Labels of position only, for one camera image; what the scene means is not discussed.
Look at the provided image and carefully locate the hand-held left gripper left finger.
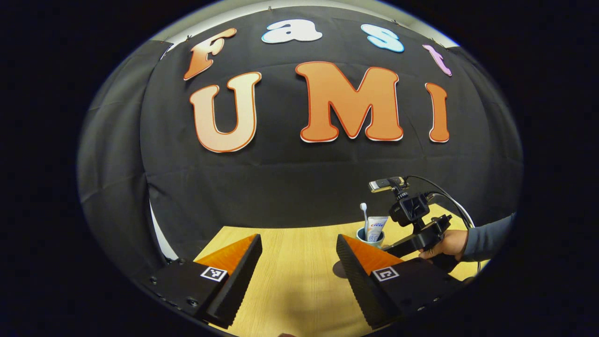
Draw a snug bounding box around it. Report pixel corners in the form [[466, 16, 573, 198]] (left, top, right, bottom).
[[140, 234, 263, 330]]

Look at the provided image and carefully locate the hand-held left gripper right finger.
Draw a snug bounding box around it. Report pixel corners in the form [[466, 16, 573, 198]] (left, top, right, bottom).
[[336, 234, 466, 330]]

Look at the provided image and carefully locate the white toothpaste tube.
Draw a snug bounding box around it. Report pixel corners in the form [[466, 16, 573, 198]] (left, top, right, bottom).
[[366, 216, 389, 244]]

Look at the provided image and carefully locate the light blue cup wooden handle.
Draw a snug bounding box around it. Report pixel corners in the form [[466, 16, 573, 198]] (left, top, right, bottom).
[[356, 227, 386, 249]]

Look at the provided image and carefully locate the wooden desktop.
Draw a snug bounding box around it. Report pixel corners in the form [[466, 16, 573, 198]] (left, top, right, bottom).
[[193, 204, 489, 337]]

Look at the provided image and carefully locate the black backdrop cloth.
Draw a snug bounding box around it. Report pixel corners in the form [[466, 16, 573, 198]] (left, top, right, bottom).
[[77, 7, 524, 281]]

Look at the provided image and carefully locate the black cable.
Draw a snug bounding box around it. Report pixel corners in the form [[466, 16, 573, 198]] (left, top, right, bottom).
[[405, 175, 482, 274]]

